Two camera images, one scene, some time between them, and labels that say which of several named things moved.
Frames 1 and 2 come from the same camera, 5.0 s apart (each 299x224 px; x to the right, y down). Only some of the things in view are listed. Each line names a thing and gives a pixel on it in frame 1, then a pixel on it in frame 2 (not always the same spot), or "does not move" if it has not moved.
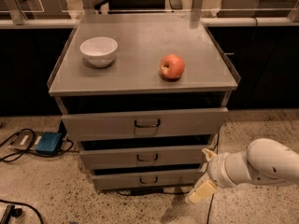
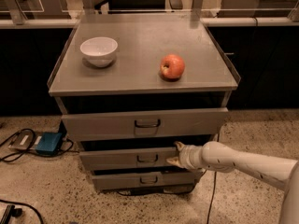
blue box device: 49,143 does not move
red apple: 171,68 does not move
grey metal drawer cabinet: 145,95 does not move
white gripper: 215,169 → 186,157
